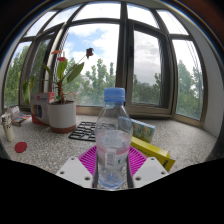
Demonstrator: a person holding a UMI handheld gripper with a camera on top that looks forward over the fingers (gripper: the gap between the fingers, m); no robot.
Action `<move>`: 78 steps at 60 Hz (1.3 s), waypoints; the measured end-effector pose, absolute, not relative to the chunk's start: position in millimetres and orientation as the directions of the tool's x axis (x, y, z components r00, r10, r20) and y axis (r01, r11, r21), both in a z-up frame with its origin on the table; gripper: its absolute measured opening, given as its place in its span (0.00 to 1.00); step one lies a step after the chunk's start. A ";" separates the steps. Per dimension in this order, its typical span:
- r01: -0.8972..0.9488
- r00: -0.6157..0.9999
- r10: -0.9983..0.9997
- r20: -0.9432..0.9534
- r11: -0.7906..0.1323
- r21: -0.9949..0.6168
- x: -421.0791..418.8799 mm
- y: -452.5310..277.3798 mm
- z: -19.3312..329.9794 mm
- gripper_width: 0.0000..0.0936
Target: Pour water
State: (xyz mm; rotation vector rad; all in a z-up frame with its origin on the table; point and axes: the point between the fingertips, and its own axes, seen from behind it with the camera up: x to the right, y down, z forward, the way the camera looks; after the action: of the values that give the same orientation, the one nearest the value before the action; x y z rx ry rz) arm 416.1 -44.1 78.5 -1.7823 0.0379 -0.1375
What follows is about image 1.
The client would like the clear water bottle blue cap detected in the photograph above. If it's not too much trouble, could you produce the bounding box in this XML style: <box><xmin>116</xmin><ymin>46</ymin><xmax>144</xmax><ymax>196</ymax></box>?
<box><xmin>95</xmin><ymin>87</ymin><xmax>133</xmax><ymax>191</ymax></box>

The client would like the long yellow box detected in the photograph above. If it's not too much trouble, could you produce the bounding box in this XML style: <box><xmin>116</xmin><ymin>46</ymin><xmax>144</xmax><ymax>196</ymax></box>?
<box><xmin>130</xmin><ymin>135</ymin><xmax>176</xmax><ymax>172</ymax></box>

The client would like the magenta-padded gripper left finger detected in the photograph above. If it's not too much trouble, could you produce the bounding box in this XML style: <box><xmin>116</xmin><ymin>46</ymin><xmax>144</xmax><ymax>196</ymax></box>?
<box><xmin>55</xmin><ymin>145</ymin><xmax>100</xmax><ymax>189</ymax></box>

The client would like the flat round red coaster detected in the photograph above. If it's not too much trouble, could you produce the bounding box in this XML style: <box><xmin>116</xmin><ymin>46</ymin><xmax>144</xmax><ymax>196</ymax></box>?
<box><xmin>14</xmin><ymin>141</ymin><xmax>28</xmax><ymax>154</ymax></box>

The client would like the dark colourful flat book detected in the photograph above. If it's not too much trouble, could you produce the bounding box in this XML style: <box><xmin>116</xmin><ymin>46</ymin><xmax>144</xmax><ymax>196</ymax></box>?
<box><xmin>11</xmin><ymin>114</ymin><xmax>33</xmax><ymax>127</ymax></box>

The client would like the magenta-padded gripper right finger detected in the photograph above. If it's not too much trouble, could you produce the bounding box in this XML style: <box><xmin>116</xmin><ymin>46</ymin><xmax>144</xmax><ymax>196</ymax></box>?
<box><xmin>126</xmin><ymin>146</ymin><xmax>169</xmax><ymax>189</ymax></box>

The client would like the white mug black lettering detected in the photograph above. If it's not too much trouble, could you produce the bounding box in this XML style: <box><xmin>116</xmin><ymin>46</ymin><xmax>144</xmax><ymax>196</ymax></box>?
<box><xmin>1</xmin><ymin>113</ymin><xmax>15</xmax><ymax>143</ymax></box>

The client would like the small teal box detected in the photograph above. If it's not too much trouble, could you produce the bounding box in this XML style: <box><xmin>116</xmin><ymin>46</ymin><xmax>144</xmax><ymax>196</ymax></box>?
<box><xmin>128</xmin><ymin>117</ymin><xmax>156</xmax><ymax>144</ymax></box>

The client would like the potted plant in white pot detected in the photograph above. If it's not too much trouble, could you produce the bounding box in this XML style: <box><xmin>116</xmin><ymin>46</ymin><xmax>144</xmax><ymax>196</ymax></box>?
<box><xmin>41</xmin><ymin>47</ymin><xmax>95</xmax><ymax>134</ymax></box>

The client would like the brown framed window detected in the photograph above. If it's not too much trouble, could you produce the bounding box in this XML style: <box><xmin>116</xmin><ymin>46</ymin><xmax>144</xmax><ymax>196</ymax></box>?
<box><xmin>3</xmin><ymin>1</ymin><xmax>206</xmax><ymax>128</ymax></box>

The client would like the black lattice trivet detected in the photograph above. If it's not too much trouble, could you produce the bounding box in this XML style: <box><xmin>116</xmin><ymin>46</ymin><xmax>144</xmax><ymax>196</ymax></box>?
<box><xmin>68</xmin><ymin>121</ymin><xmax>98</xmax><ymax>142</ymax></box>

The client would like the small green leafy cutting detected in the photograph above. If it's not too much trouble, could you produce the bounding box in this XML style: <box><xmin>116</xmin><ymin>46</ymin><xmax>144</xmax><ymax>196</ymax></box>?
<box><xmin>21</xmin><ymin>76</ymin><xmax>36</xmax><ymax>108</ymax></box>

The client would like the red white filament box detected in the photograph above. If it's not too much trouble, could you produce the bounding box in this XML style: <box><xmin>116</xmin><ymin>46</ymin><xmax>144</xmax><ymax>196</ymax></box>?
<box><xmin>29</xmin><ymin>92</ymin><xmax>56</xmax><ymax>127</ymax></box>

